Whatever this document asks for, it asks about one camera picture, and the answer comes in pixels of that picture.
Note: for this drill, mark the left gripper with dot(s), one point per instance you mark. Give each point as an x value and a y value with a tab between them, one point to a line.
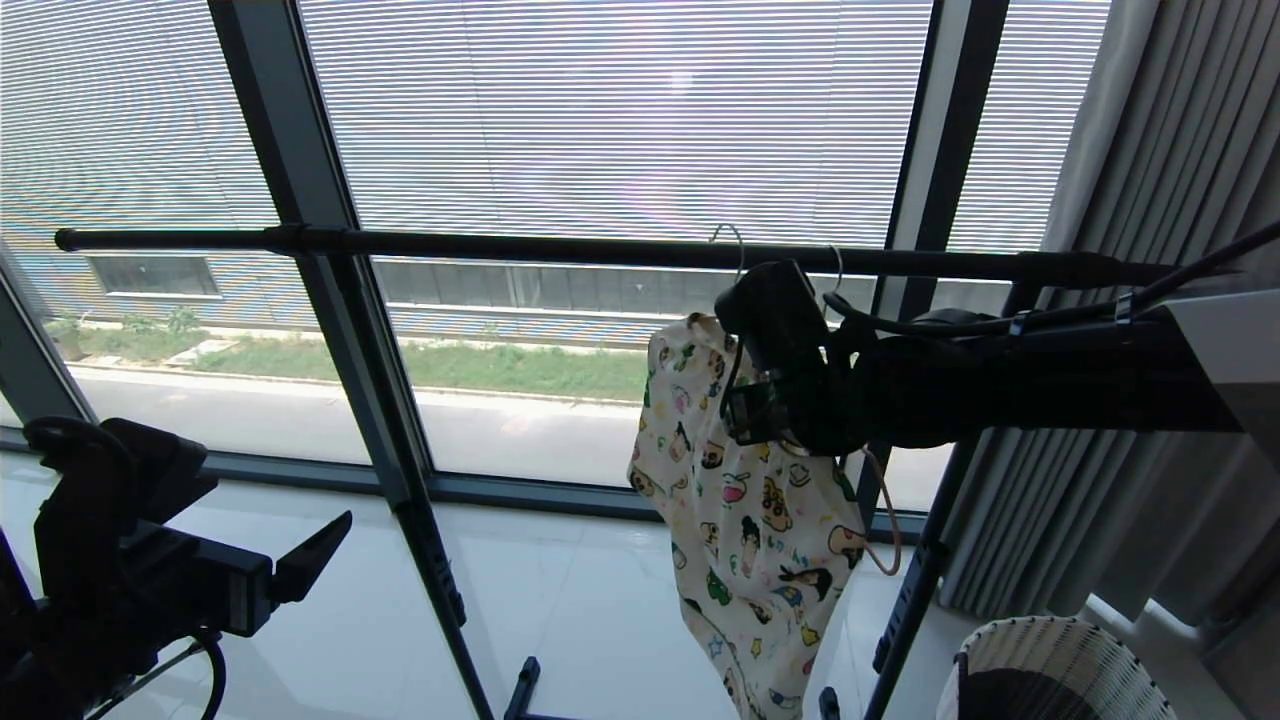
160	590

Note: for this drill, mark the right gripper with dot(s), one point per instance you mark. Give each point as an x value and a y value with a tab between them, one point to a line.
810	415

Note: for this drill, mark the pink clothes hanger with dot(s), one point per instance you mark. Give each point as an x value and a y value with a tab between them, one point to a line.
740	250
895	530

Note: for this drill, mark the cream printed garment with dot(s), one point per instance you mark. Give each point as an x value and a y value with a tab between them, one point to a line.
760	560

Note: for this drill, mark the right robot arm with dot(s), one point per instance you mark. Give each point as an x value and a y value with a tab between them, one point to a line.
1050	380

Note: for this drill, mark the white laundry basket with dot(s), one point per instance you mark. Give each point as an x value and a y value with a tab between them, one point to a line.
1060	645

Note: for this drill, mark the black clothes rack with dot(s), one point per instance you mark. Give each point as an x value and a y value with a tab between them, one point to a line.
500	245

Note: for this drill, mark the window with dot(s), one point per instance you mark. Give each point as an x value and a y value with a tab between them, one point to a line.
300	150

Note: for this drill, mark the brown curtain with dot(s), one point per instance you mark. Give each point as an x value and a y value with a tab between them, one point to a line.
1180	150

